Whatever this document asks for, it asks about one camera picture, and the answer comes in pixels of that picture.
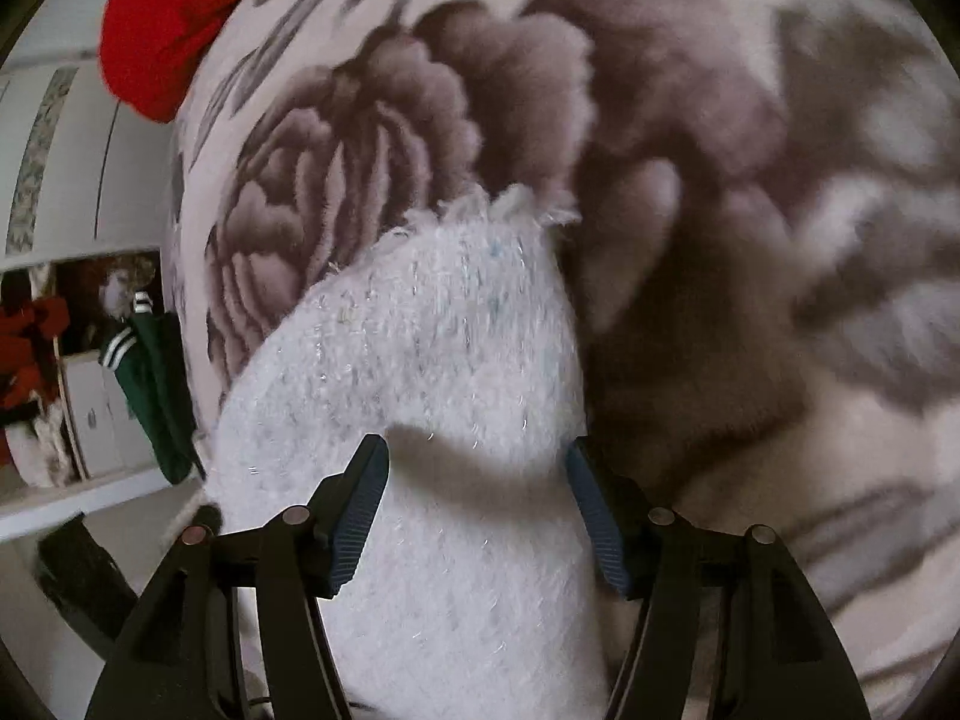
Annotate red quilt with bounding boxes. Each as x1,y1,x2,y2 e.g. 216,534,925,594
100,0,295,123

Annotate white knit jacket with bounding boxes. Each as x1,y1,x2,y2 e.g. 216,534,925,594
199,184,612,720

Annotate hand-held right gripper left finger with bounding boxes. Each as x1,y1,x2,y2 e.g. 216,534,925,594
84,433,392,720

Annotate white wardrobe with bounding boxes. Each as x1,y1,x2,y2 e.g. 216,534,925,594
0,64,179,260

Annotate green white-striped pants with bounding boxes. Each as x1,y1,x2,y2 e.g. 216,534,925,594
97,292,207,486

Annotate patterned clutter pile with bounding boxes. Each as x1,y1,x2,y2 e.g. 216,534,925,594
94,255,162,327

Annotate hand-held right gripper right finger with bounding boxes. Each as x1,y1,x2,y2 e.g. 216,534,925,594
564,437,872,720

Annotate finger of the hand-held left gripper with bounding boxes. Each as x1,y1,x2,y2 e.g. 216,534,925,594
36,514,140,657

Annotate red hanging clothes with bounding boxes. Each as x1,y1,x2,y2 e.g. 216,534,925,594
0,296,72,412

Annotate white drawer cabinet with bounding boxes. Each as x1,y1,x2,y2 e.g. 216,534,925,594
0,349,200,541

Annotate floral plush blanket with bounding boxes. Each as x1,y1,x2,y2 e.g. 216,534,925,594
169,0,955,720

